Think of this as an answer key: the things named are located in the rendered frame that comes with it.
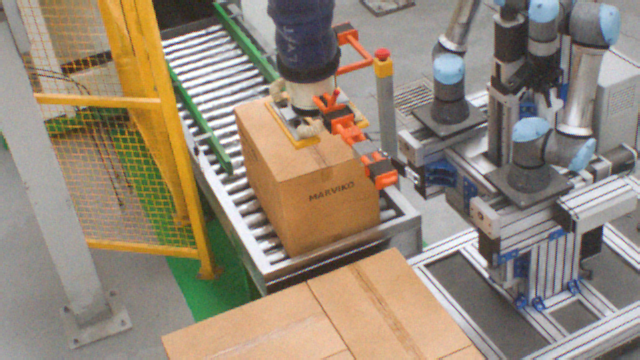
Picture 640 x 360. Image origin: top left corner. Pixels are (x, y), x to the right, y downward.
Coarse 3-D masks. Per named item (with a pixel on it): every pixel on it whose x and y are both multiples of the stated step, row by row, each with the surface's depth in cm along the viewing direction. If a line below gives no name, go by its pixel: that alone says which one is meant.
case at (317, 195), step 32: (256, 128) 367; (256, 160) 367; (288, 160) 347; (320, 160) 344; (352, 160) 344; (256, 192) 392; (288, 192) 341; (320, 192) 347; (352, 192) 353; (288, 224) 350; (320, 224) 356; (352, 224) 362
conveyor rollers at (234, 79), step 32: (192, 32) 528; (224, 32) 524; (192, 64) 497; (224, 64) 494; (192, 96) 475; (224, 96) 472; (256, 96) 466; (192, 128) 446; (224, 128) 442; (256, 224) 385; (288, 256) 365
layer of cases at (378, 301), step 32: (384, 256) 357; (320, 288) 347; (352, 288) 345; (384, 288) 343; (416, 288) 341; (224, 320) 339; (256, 320) 337; (288, 320) 335; (320, 320) 334; (352, 320) 332; (384, 320) 330; (416, 320) 328; (448, 320) 326; (192, 352) 328; (224, 352) 326; (256, 352) 325; (288, 352) 323; (320, 352) 321; (352, 352) 320; (384, 352) 318; (416, 352) 316; (448, 352) 314
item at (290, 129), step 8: (288, 96) 343; (272, 104) 338; (280, 104) 334; (288, 104) 337; (272, 112) 335; (280, 120) 330; (296, 120) 323; (304, 120) 328; (280, 128) 328; (288, 128) 324; (296, 128) 323; (288, 136) 321; (296, 136) 319; (312, 136) 319; (296, 144) 316; (304, 144) 317; (312, 144) 318
